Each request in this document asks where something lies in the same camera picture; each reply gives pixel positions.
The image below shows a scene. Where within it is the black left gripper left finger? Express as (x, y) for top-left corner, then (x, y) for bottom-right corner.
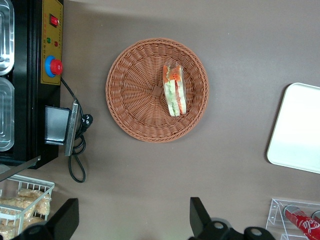
(46, 198), (80, 240)

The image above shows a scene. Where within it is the round brown wicker basket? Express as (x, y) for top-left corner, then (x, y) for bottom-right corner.
(105, 37), (210, 143)

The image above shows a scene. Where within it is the white wire basket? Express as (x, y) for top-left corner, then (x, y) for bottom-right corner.
(0, 174), (56, 240)

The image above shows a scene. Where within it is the black machine yellow control panel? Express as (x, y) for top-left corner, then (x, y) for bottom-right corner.
(0, 0), (80, 170)

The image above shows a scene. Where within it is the cream plastic tray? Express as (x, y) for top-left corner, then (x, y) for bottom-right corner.
(266, 82), (320, 175)

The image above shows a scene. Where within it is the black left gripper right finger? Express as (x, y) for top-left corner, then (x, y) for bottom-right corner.
(189, 196), (213, 238)

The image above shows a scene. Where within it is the silver foil meal container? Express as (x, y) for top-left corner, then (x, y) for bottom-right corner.
(0, 77), (15, 152)
(0, 0), (15, 77)

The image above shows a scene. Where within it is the rice cracker snack bag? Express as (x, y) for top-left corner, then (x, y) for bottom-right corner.
(0, 196), (36, 219)
(16, 188), (52, 216)

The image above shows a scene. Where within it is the triangle sandwich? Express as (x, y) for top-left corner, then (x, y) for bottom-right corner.
(162, 62), (188, 118)

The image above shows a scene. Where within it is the clear acrylic bottle rack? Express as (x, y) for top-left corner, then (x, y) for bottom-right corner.
(265, 198), (320, 240)

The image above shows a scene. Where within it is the black power cable with plug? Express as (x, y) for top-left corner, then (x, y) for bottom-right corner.
(60, 76), (94, 184)

